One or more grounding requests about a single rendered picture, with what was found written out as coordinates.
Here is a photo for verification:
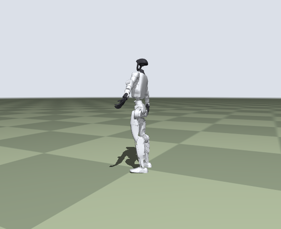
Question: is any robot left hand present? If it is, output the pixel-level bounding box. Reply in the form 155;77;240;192
115;93;128;109

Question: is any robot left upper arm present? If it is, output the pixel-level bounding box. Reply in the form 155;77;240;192
126;72;140;85

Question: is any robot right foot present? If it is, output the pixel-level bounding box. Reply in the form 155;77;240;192
139;162;152;167

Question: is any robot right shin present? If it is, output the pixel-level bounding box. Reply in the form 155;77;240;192
144;140;150;164

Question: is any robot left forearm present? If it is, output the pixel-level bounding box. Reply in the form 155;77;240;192
124;80;134;98

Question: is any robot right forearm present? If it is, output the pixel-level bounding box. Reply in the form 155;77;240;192
144;90;150;106

